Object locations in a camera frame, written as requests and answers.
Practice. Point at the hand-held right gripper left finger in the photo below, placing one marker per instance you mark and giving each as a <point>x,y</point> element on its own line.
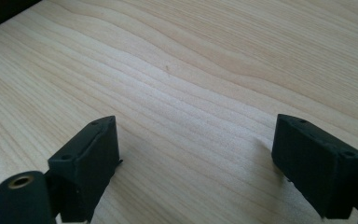
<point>87,168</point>

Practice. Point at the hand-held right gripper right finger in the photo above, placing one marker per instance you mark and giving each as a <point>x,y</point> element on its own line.
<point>317,168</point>

